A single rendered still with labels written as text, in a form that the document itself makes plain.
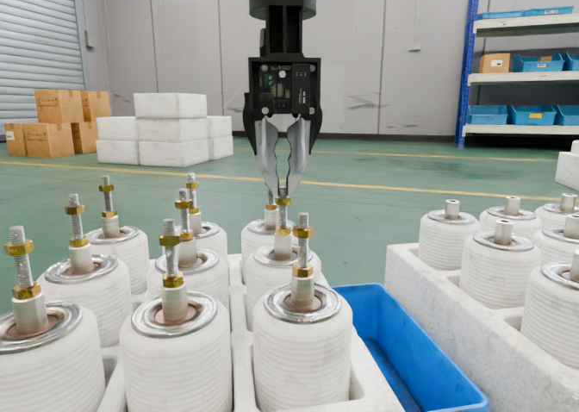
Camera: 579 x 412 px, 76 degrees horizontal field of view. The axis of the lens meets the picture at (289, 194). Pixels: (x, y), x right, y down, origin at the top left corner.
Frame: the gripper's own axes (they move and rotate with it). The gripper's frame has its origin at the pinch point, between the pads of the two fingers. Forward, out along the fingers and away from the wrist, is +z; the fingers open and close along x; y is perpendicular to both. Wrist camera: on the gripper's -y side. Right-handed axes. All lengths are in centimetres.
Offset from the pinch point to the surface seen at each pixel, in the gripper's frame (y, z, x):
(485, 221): -15.7, 10.2, 36.1
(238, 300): -1.3, 16.3, -6.0
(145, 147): -246, 20, -97
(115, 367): 11.5, 16.4, -17.2
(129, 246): -5.3, 9.8, -21.3
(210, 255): 0.7, 9.0, -9.1
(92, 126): -341, 8, -178
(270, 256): 0.7, 9.2, -1.5
